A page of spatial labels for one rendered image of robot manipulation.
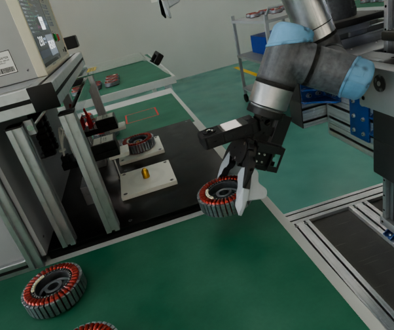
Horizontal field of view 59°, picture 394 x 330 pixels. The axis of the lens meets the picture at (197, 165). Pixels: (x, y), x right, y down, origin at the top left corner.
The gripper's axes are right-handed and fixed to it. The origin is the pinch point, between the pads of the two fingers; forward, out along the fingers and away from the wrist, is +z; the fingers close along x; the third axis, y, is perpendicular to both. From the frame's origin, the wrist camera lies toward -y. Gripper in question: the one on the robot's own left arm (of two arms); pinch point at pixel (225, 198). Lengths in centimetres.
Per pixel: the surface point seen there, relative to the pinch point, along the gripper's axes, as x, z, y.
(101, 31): 560, -12, -32
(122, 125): 51, 2, -19
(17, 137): 8.9, -1.9, -41.4
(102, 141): 26.7, 1.4, -25.0
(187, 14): 558, -79, 98
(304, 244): -13.8, 0.6, 11.4
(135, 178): 29.6, 11.2, -14.1
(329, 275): -22.3, 0.8, 11.1
